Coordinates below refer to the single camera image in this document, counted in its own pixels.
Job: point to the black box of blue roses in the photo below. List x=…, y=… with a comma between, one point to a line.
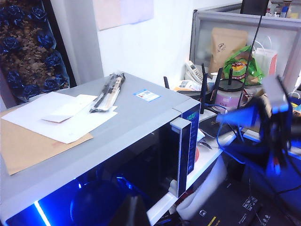
x=23, y=58

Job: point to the grey framed office partition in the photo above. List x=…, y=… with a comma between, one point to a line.
x=282, y=47

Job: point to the black computer monitor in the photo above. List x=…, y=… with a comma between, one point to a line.
x=255, y=5

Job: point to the brown kraft envelope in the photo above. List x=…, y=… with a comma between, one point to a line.
x=28, y=153

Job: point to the large white paper sheet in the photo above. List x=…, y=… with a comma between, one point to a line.
x=23, y=117

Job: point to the white desk phone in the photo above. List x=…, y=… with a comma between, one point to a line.
x=192, y=70

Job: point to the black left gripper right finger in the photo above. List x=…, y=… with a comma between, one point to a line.
x=140, y=216

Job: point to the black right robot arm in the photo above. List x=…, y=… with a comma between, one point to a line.
x=258, y=160

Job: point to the green snack bag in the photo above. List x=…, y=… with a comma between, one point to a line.
x=237, y=68

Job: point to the pale lavender paper wall notice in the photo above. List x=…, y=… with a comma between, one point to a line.
x=138, y=11

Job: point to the pink paper wall notice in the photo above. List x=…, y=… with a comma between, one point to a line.
x=108, y=14

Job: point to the white paper shopping bag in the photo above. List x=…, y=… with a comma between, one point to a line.
x=263, y=61

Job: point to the white wooden table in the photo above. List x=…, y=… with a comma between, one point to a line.
x=204, y=164

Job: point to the black glass microwave door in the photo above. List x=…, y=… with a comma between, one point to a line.
x=145, y=160

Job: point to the blue white label sticker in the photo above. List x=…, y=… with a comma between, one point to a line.
x=145, y=95

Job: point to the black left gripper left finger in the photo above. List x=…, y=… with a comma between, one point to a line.
x=127, y=214

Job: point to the black box with yellow stripe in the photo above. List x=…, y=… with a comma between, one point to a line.
x=230, y=212

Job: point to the small white envelope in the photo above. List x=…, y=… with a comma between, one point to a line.
x=70, y=108

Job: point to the black Midea microwave oven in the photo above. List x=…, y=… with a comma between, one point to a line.
x=141, y=110

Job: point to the pink labelled jar black lid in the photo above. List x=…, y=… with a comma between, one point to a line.
x=227, y=100

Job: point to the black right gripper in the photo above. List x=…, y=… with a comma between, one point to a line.
x=270, y=131

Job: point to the black router with antennas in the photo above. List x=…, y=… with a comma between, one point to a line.
x=211, y=127

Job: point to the white foam sheet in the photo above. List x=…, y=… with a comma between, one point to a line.
x=192, y=200

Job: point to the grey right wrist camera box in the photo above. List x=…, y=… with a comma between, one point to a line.
x=275, y=94

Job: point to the kraft paper pouch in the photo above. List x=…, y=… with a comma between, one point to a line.
x=225, y=47

